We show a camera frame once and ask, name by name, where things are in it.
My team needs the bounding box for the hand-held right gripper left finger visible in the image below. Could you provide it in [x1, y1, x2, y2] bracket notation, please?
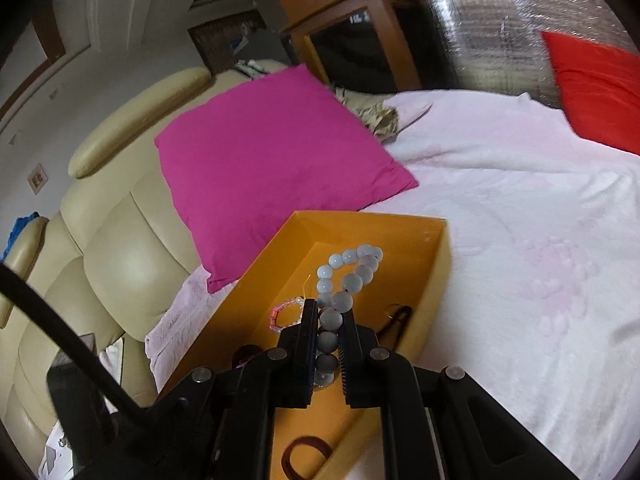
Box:
[115, 299, 319, 480]

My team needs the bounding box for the red pillow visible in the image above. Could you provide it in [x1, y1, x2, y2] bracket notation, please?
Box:
[541, 31, 640, 156]

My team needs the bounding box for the blue cloth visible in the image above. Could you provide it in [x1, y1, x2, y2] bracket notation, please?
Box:
[0, 214, 43, 261]

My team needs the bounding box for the thin black hair tie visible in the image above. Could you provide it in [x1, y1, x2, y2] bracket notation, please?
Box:
[377, 305, 413, 351]

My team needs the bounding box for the beige patterned cloth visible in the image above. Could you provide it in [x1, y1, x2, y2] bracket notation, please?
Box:
[335, 85, 401, 138]

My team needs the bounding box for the dark wicker basket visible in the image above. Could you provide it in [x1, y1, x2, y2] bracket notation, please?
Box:
[187, 10, 281, 78]

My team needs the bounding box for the dark red hair tie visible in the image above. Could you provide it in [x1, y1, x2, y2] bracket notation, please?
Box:
[281, 436, 333, 480]

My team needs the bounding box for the cream leather sofa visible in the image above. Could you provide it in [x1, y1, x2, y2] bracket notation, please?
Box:
[0, 59, 301, 480]

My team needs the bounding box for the pale pink blanket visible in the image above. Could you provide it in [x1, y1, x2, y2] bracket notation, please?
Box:
[145, 89, 640, 480]

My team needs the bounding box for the striped cloth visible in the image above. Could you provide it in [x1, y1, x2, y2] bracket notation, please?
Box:
[235, 59, 266, 79]

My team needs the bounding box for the pink clear bead bracelet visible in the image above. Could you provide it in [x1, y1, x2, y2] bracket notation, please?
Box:
[269, 297, 306, 335]

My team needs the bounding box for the silver foil sheet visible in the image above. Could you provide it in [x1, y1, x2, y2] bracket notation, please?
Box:
[402, 0, 640, 111]

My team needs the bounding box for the orange box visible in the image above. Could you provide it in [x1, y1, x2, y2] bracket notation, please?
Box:
[155, 210, 453, 480]

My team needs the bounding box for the white bead bracelet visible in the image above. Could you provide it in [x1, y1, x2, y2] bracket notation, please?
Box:
[314, 244, 385, 388]

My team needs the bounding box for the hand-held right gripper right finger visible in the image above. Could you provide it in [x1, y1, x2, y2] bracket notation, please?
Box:
[339, 309, 576, 480]

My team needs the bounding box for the magenta pillow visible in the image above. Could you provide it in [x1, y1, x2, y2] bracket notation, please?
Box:
[154, 65, 420, 295]

